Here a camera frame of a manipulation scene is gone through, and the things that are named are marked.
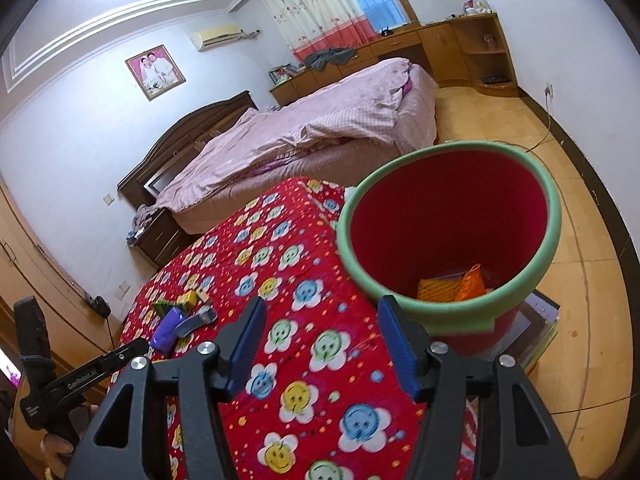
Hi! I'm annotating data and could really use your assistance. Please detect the pale crumpled clothes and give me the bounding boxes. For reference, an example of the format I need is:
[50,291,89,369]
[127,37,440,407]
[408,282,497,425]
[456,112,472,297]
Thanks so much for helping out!
[131,204,162,228]

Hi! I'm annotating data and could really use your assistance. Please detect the stack of books under bin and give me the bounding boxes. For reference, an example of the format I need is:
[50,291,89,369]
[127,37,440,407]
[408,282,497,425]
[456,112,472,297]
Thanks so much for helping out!
[520,287,561,376]

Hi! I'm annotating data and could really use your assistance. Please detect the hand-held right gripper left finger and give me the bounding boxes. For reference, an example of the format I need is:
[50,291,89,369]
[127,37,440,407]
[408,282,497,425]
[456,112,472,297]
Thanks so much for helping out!
[70,296,268,480]

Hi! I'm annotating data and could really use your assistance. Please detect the cream and red curtain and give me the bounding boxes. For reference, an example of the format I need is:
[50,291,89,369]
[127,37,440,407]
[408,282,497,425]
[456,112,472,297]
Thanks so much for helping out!
[257,0,377,63]

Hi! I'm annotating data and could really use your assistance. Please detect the white power cable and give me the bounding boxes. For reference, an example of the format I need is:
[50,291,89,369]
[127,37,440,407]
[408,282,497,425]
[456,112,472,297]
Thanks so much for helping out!
[495,91,556,152]

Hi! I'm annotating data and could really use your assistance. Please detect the dark wooden bed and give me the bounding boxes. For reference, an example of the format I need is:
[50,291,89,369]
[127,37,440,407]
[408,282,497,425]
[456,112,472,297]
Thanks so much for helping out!
[117,57,438,236]

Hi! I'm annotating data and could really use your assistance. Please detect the red smiley flower printed blanket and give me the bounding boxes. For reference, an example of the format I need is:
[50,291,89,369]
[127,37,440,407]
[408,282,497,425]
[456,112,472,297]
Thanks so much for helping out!
[117,176,481,480]

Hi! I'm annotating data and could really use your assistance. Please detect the person's left hand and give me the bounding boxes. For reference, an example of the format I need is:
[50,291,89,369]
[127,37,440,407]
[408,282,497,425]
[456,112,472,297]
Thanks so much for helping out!
[42,434,76,480]

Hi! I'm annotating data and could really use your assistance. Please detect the purple packet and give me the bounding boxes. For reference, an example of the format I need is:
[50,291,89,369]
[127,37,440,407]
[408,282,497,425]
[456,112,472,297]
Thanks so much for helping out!
[151,308,187,351]

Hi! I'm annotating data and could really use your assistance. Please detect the wall air conditioner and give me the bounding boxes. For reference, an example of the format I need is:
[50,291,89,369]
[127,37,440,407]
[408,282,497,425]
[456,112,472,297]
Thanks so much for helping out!
[189,24,243,52]

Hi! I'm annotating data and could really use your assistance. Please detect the dark wooden nightstand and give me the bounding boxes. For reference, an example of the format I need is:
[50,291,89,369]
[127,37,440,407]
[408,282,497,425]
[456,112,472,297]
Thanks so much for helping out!
[127,207,193,266]

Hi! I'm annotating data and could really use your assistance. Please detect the orange foam net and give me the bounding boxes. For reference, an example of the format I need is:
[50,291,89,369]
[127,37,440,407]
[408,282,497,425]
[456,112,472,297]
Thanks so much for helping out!
[417,276,463,302]

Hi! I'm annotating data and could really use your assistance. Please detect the blue grey packet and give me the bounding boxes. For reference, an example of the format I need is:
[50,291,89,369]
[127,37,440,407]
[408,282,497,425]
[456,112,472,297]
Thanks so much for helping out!
[174,306,217,339]

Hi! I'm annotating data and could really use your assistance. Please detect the pink duvet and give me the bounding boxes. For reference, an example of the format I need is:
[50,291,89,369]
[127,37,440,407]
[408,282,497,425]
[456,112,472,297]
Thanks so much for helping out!
[155,57,416,211]

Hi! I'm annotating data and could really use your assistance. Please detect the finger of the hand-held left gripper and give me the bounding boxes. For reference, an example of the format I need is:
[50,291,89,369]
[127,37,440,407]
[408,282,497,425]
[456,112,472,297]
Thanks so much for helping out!
[102,338,151,372]

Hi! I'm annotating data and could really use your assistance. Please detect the row of books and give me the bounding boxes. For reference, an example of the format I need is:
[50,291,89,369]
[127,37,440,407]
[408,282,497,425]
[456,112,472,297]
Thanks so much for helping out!
[269,64,301,86]

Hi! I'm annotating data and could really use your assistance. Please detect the framed wedding photo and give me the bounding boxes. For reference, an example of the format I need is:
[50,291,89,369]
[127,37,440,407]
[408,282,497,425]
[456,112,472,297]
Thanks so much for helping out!
[125,45,187,101]

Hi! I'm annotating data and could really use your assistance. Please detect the grey crumpled clothes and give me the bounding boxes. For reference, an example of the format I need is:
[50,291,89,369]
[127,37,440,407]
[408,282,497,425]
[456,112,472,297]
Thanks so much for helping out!
[305,47,356,71]

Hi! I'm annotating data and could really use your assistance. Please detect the bright screen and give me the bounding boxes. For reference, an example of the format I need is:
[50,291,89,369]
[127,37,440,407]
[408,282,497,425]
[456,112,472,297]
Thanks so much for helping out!
[0,352,21,388]

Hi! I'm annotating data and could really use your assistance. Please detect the red bin with green rim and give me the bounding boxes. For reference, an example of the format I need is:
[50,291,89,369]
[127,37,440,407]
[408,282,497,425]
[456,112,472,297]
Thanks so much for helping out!
[336,141,563,358]

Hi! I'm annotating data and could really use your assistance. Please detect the light wooden wardrobe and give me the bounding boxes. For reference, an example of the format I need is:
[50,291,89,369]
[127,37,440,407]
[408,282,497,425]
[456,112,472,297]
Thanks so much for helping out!
[0,180,126,411]

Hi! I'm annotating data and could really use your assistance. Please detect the yellow green box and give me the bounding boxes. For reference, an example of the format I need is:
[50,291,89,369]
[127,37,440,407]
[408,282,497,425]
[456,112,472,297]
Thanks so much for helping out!
[175,289,212,307]

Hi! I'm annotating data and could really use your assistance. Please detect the light wooden desk cabinet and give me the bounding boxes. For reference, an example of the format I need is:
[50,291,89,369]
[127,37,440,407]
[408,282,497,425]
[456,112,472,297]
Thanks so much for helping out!
[270,12,521,106]

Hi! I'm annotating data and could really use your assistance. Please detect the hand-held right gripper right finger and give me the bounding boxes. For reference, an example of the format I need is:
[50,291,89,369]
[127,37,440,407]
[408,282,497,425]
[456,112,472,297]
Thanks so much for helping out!
[377,294,581,480]

